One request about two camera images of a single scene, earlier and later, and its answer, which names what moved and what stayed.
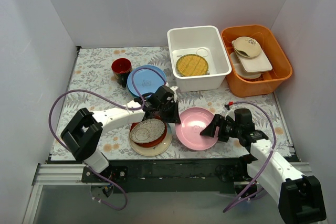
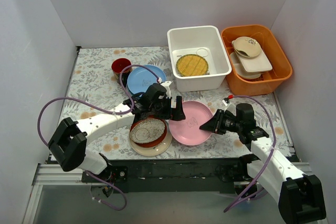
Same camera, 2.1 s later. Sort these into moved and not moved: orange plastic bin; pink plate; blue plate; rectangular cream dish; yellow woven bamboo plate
Moved: pink plate
Not moved: orange plastic bin; yellow woven bamboo plate; blue plate; rectangular cream dish
